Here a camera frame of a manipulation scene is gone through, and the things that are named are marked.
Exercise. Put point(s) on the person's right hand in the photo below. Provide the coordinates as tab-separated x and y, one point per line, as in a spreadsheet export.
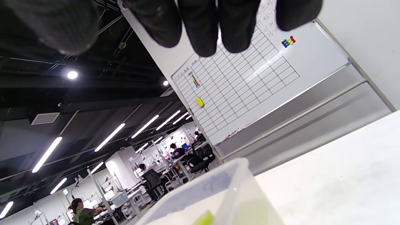
200	25

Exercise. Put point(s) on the clear plastic airtight container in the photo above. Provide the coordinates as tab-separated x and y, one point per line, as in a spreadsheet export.
187	200

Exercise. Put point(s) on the yellow green sponge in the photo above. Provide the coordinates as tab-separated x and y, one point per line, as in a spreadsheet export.
204	218

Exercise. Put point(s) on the coloured magnet strip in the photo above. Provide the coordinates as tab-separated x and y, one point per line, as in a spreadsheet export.
195	80

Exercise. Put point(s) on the round ceiling spotlight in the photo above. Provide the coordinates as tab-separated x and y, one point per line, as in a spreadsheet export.
165	83
72	75

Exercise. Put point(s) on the whiteboard on metal stand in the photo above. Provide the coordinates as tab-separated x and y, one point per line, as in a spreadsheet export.
243	84

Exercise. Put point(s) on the yellow whiteboard magnet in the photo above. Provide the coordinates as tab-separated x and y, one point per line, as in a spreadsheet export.
199	102

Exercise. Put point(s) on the small coloured magnets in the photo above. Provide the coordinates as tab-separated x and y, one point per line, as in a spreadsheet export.
288	41

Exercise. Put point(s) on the black office chair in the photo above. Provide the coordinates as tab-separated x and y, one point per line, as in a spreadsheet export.
198	164
153	181

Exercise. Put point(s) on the row of ceiling light strips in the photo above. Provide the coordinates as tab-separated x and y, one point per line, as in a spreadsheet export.
109	137

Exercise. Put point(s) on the grey ceiling air vent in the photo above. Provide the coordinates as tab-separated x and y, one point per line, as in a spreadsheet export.
45	118

